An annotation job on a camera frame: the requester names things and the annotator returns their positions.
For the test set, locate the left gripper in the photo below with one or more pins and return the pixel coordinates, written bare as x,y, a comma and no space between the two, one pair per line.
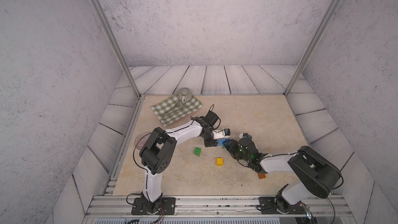
213,142

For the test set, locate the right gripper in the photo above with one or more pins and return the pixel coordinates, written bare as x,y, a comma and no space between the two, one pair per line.
231,146

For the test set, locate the light blue long lego brick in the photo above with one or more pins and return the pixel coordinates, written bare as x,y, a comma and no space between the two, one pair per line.
221,141

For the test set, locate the orange lego brick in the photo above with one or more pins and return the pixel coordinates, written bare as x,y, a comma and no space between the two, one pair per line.
261,176

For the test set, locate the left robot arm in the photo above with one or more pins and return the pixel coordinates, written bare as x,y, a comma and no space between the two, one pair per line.
159,148

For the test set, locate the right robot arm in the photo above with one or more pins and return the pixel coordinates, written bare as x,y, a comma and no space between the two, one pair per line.
316,175

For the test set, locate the green lego brick loose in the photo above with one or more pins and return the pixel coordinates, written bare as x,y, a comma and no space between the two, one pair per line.
197,151

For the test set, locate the yellow lego brick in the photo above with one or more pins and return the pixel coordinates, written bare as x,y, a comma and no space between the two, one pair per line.
219,162

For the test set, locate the striped ceramic cup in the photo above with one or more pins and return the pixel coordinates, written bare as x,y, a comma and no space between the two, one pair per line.
184,95

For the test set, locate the green checkered cloth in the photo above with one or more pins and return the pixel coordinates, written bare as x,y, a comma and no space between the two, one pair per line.
172,109

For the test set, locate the pink glass plate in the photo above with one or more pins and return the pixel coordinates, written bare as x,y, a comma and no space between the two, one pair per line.
141,140

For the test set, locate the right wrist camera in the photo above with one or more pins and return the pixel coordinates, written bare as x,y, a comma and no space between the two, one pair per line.
243,135

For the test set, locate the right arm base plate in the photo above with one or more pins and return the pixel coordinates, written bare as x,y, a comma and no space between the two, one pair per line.
273,205

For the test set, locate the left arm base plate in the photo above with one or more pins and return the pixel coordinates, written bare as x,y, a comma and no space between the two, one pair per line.
163,205

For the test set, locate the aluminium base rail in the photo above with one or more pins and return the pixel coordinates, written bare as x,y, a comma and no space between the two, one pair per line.
218,209

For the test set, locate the aluminium corner post right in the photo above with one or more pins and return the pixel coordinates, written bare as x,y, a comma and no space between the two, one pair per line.
321,28

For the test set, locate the aluminium corner post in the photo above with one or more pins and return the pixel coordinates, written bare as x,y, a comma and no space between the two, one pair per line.
113,42
321,28

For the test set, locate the aluminium corner post left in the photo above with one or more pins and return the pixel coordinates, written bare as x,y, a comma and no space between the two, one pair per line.
113,42

